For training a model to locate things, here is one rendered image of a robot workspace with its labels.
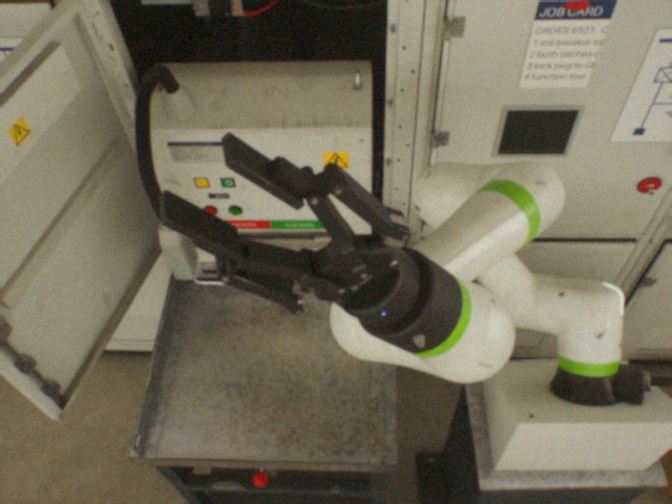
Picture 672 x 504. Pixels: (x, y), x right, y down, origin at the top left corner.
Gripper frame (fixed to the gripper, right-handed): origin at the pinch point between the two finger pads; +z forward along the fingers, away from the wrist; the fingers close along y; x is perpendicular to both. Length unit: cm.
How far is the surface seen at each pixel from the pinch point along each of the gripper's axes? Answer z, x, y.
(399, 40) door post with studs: -55, -76, 5
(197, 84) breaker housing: -35, -85, -34
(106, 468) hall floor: -105, -65, -173
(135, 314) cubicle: -89, -104, -132
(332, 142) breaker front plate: -53, -63, -17
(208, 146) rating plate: -39, -70, -37
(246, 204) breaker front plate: -56, -69, -45
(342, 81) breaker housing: -53, -77, -10
